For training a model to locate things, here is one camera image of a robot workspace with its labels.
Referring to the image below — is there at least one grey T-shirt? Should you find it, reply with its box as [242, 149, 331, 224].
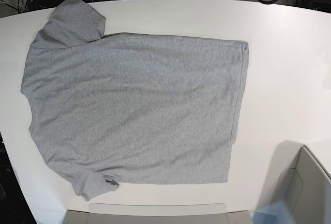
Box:
[21, 0, 249, 200]

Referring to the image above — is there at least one beige bin at bottom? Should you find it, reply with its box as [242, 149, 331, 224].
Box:
[63, 203, 253, 223]

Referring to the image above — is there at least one beige bin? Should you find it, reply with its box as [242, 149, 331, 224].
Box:
[271, 146, 330, 223]
[63, 203, 253, 223]

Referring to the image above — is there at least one beige bin at right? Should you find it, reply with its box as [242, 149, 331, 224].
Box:
[271, 146, 330, 223]

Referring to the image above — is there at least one blue translucent plastic sheet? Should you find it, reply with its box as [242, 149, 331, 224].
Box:
[251, 200, 295, 224]

